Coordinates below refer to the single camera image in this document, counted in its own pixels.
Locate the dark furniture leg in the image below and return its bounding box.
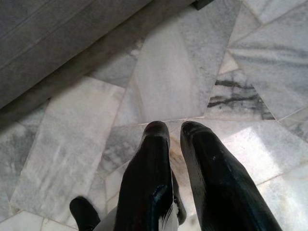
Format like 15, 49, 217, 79
194, 0, 210, 11

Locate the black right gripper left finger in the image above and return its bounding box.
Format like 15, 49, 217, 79
115, 120, 187, 231

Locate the grey fabric sofa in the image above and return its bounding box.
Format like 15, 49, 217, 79
0, 0, 196, 128

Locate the black robot foot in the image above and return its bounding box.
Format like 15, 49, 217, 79
69, 196, 101, 231

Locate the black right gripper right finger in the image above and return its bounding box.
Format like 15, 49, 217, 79
180, 120, 283, 231

